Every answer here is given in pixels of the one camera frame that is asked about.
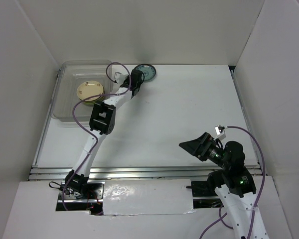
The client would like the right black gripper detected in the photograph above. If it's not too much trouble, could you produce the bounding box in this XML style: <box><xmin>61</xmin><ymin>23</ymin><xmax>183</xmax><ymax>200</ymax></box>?
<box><xmin>179</xmin><ymin>130</ymin><xmax>230</xmax><ymax>169</ymax></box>

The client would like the blue floral plate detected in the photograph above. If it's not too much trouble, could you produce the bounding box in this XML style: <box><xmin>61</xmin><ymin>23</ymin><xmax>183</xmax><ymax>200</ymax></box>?
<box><xmin>134</xmin><ymin>64</ymin><xmax>156</xmax><ymax>82</ymax></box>

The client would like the cream plate with floral marks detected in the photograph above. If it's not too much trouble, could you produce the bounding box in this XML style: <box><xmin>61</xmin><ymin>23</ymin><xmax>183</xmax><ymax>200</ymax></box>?
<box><xmin>76</xmin><ymin>81</ymin><xmax>104</xmax><ymax>102</ymax></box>

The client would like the black glossy plate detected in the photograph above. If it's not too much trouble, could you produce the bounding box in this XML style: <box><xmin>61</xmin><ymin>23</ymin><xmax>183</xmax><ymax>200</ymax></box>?
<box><xmin>82</xmin><ymin>94</ymin><xmax>104</xmax><ymax>101</ymax></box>

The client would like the lime green plate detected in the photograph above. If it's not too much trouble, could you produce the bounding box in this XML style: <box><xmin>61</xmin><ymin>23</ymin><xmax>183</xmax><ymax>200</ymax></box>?
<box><xmin>83</xmin><ymin>100</ymin><xmax>103</xmax><ymax>106</ymax></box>

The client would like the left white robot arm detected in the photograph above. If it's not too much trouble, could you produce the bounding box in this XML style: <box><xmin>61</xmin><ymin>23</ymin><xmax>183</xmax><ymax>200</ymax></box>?
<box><xmin>62</xmin><ymin>69</ymin><xmax>145</xmax><ymax>199</ymax></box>

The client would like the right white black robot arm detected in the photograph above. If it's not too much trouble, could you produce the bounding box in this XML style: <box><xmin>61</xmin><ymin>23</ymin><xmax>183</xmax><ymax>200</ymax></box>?
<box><xmin>179</xmin><ymin>132</ymin><xmax>269</xmax><ymax>239</ymax></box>

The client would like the clear plastic bin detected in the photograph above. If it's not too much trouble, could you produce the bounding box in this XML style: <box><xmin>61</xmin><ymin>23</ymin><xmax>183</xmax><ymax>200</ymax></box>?
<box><xmin>50</xmin><ymin>60</ymin><xmax>114</xmax><ymax>122</ymax></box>

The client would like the white cover sheet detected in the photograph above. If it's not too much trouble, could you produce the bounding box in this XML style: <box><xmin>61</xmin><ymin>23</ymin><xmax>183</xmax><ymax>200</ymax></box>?
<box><xmin>103</xmin><ymin>179</ymin><xmax>194</xmax><ymax>216</ymax></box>

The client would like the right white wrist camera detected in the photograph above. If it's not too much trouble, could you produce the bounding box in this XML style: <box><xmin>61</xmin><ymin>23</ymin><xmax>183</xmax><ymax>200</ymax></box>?
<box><xmin>214</xmin><ymin>125</ymin><xmax>226</xmax><ymax>141</ymax></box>

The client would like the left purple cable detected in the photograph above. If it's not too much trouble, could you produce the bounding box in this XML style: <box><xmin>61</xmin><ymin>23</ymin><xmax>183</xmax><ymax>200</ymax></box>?
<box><xmin>62</xmin><ymin>61</ymin><xmax>133</xmax><ymax>211</ymax></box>

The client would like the aluminium rail frame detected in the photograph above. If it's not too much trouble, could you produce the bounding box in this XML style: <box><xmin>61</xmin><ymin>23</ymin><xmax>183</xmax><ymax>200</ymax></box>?
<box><xmin>27</xmin><ymin>65</ymin><xmax>267</xmax><ymax>217</ymax></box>

